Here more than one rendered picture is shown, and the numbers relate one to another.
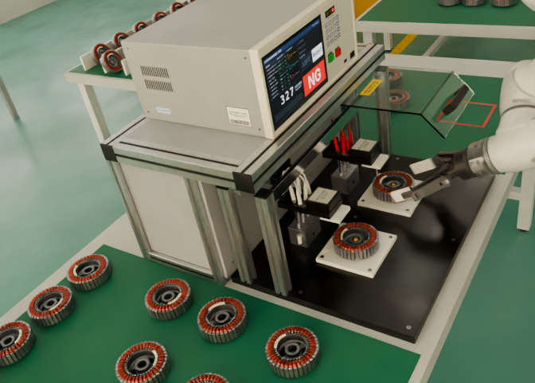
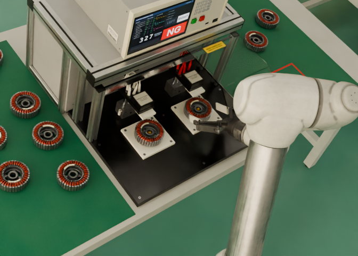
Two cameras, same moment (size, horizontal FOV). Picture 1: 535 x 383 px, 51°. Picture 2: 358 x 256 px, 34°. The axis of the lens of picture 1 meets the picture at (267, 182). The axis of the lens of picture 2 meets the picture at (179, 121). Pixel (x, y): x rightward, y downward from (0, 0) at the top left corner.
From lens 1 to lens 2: 92 cm
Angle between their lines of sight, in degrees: 16
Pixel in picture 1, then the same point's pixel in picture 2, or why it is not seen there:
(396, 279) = (154, 167)
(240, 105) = (115, 30)
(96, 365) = not seen: outside the picture
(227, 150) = (94, 51)
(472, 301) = (235, 192)
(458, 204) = (226, 142)
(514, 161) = not seen: hidden behind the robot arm
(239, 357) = (43, 162)
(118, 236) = (18, 39)
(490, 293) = not seen: hidden behind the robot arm
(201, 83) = (100, 1)
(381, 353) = (117, 202)
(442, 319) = (161, 203)
